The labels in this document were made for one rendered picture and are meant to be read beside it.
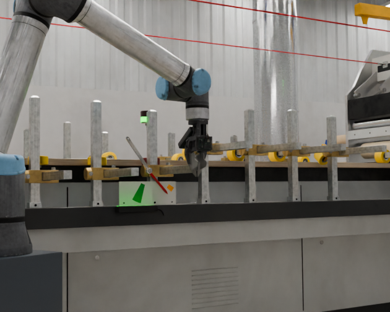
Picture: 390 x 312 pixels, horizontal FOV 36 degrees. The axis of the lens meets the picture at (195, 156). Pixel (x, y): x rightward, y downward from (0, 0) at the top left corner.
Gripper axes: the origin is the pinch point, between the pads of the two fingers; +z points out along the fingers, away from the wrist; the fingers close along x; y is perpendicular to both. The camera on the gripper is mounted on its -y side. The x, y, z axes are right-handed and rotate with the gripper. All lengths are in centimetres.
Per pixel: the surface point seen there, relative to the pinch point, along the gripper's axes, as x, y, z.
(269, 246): 70, -52, 35
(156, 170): -3.3, -28.9, -2.3
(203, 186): 20.2, -29.8, 4.4
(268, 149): 48, -20, -12
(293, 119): 71, -30, -28
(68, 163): -36, -45, -6
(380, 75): 252, -150, -86
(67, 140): -10, -138, -24
